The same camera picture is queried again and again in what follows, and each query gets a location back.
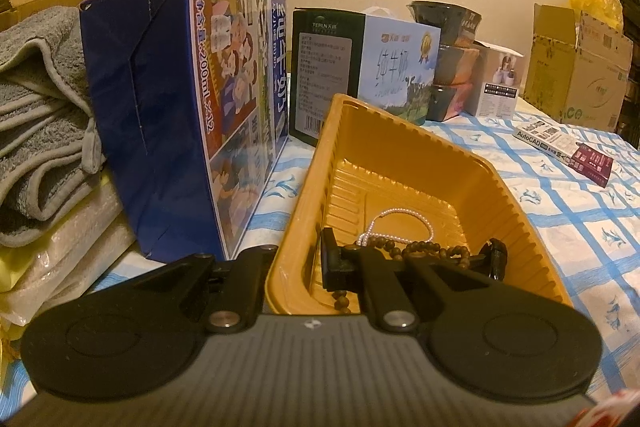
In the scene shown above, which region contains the yellow plastic bag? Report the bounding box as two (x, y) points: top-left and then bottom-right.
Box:
(570, 0), (625, 32)

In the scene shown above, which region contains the dark brown bead bracelet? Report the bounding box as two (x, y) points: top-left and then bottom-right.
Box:
(327, 239), (473, 314)

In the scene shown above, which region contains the red instant noodle bowl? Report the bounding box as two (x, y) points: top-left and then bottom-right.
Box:
(427, 82), (473, 122)

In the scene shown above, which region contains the red patterned bag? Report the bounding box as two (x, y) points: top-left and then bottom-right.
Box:
(565, 389), (640, 427)

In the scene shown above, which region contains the white pearl necklace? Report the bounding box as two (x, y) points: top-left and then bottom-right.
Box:
(356, 207), (435, 249)

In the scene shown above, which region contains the large open cardboard box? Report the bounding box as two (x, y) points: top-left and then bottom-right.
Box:
(522, 3), (635, 134)

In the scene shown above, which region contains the small white photo box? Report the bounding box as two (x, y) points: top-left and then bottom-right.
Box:
(472, 39), (527, 118)

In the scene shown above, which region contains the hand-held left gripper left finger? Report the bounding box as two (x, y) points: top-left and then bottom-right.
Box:
(165, 244), (279, 333)

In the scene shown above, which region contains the orange instant noodle bowl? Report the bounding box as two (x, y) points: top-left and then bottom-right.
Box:
(434, 44), (481, 88)

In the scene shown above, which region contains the plastic wrapped package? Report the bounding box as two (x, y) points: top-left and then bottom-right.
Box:
(0, 177), (138, 328)

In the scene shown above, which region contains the blue checked sheet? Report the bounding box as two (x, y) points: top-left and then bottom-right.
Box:
(0, 109), (640, 408)

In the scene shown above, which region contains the blue cartoon milk carton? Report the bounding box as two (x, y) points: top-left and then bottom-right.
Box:
(79, 0), (290, 263)

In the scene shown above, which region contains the dark instant noodle bowl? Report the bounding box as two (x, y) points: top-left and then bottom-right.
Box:
(407, 0), (483, 48)

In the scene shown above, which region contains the white and maroon book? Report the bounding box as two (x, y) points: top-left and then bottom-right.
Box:
(512, 118), (615, 186)

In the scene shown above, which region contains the light blue cow milk carton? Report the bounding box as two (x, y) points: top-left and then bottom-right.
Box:
(291, 7), (442, 148)

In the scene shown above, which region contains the yellow plastic tray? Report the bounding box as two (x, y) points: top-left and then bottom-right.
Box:
(264, 93), (573, 315)

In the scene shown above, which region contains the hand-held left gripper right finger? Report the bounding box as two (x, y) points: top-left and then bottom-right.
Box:
(320, 228), (483, 334)

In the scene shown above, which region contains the grey towel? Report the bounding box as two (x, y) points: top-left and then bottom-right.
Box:
(0, 6), (108, 249)

